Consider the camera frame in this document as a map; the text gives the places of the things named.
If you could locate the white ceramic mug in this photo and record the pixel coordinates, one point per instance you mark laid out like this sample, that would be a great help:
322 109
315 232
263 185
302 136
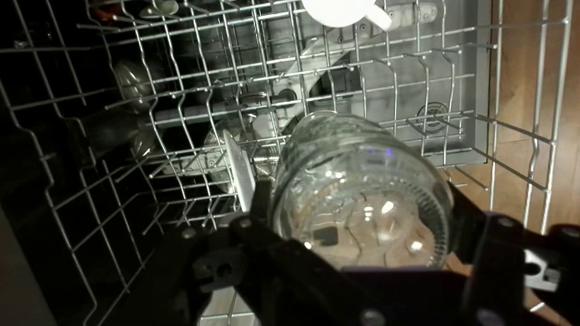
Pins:
344 11

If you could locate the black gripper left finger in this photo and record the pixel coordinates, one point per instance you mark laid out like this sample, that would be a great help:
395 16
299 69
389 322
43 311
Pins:
259 282

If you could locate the built-in dishwasher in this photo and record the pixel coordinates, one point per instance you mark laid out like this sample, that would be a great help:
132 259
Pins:
386 91

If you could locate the white ceramic plate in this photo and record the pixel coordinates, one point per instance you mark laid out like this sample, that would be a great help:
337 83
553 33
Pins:
241 172

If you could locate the small clear drinking glass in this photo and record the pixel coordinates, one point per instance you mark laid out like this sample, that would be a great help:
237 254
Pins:
134 85

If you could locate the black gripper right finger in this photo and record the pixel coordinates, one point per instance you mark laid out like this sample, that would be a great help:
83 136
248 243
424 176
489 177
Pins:
518 272

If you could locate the clear glass jar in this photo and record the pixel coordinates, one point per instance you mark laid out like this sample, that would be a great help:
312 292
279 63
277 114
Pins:
362 192

